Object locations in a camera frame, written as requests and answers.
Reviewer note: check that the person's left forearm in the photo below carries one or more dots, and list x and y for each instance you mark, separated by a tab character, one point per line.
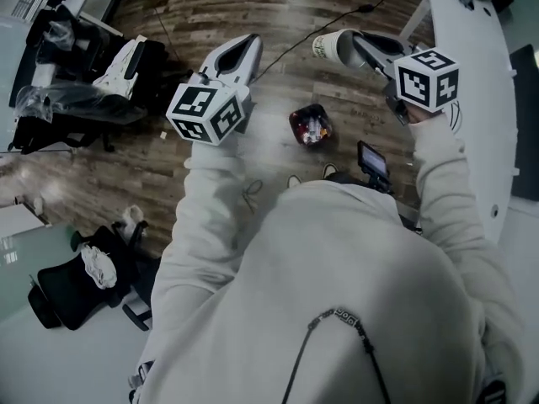
210	208

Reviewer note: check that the crumpled white cloth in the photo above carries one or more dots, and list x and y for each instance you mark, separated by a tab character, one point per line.
99	267

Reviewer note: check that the black chair with white garment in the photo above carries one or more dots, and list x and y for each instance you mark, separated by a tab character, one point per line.
135	57

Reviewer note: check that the black mesh office chair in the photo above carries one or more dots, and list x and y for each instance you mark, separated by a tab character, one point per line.
67	293

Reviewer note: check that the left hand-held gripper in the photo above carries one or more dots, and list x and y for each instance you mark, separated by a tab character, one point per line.
206	112

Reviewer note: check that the black chest-mounted screen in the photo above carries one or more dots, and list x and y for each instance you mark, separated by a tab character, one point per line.
372	158

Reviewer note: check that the person's left shoe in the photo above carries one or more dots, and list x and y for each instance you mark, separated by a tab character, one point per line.
294	181

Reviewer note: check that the person's right shoe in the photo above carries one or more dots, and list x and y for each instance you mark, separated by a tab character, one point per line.
329	171

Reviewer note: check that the person's torso in pale hoodie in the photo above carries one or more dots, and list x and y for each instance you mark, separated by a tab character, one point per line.
328	267

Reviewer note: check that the white paper cup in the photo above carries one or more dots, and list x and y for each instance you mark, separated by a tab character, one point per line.
332	46

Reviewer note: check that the plastic-wrapped black chair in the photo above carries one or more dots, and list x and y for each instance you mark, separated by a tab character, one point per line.
84	99

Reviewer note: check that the dark desk partition panel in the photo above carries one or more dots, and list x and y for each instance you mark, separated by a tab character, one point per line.
526	120

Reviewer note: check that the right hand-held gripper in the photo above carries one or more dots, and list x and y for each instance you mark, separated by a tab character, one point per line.
425	82

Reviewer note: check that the small black trash bin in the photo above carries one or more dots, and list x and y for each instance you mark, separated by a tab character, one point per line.
311	124

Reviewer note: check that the person's right forearm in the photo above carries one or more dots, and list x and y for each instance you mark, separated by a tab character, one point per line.
442	175

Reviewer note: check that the white curved desk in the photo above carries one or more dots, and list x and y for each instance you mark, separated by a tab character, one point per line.
471	36

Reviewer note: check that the person's shoe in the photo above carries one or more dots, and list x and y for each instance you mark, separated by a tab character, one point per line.
329	171
294	181

